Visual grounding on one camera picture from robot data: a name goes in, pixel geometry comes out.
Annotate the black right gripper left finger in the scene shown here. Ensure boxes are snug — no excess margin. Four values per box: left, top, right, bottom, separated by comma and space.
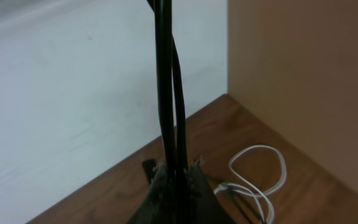
127, 159, 175, 224

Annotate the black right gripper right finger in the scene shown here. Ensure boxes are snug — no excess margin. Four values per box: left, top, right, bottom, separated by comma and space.
186, 160, 234, 224

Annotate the white USB cable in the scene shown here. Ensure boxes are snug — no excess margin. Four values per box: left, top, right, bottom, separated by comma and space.
213, 144, 288, 224

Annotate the cardboard panel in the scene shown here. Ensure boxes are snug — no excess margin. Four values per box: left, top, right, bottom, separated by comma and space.
228, 0, 358, 193

